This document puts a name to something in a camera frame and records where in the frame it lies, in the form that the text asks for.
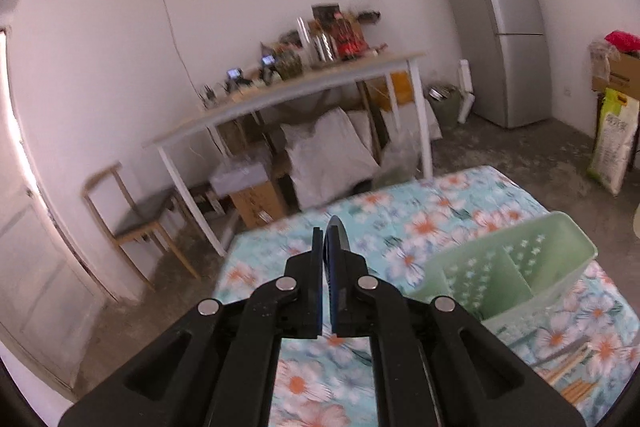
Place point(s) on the rice bag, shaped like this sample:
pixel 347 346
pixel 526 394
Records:
pixel 618 125

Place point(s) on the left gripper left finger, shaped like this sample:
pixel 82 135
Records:
pixel 216 366

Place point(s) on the white side table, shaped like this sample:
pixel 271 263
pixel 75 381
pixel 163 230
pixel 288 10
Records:
pixel 312 82

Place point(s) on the grey refrigerator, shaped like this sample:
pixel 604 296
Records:
pixel 507 50

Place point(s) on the cardboard box with red bag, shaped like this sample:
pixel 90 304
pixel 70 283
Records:
pixel 615 63

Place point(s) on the wooden chopstick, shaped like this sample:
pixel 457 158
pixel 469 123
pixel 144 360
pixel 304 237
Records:
pixel 578 391
pixel 552 377

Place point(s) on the steel canister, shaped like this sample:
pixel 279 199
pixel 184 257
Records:
pixel 325 52

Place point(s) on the white wooden door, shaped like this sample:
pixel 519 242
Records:
pixel 48 304

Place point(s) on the red oil bottle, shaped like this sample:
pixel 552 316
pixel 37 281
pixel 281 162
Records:
pixel 348 37

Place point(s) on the white pillow bag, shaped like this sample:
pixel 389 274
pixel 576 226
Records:
pixel 329 156

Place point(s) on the wooden chair black seat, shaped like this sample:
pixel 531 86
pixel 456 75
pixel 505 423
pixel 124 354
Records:
pixel 141 222

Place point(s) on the cardboard box under table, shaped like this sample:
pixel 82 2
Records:
pixel 259 205

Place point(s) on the green plastic utensil basket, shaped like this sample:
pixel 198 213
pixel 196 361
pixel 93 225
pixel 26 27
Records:
pixel 513 273

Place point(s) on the floral blue tablecloth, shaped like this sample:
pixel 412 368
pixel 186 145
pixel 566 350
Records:
pixel 398 229

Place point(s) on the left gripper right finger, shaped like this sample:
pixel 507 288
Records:
pixel 433 363

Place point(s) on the green glass jar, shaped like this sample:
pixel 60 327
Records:
pixel 288 65

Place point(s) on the large steel spoon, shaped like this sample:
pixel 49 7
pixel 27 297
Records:
pixel 337 224

